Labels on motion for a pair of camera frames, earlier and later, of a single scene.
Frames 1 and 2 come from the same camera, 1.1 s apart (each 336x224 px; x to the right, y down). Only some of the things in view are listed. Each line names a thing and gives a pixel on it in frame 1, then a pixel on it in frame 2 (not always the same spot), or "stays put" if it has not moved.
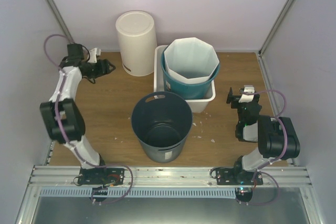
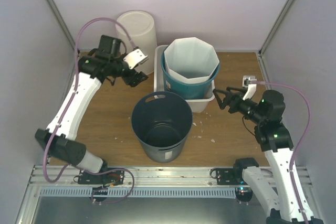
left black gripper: (104, 68) -> (135, 79)
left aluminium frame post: (64, 27) stays put
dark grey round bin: (161, 121) stays put
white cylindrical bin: (137, 38) stays put
